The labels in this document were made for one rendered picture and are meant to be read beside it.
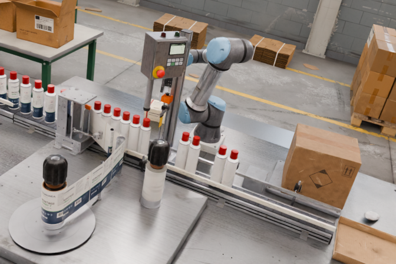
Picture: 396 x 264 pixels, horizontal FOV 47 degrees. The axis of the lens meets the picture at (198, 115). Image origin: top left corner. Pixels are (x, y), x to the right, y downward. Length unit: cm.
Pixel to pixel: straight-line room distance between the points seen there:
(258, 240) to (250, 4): 576
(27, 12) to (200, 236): 234
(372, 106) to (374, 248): 321
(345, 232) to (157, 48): 116
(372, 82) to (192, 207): 351
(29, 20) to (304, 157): 236
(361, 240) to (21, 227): 142
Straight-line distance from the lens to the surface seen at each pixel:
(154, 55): 198
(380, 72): 513
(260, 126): 282
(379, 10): 727
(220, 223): 200
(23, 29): 373
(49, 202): 171
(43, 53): 353
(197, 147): 205
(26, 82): 242
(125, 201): 194
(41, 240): 175
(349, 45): 738
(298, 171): 218
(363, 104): 524
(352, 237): 219
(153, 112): 261
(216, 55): 204
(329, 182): 221
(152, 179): 183
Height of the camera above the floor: 211
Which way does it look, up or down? 27 degrees down
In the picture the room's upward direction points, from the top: 11 degrees clockwise
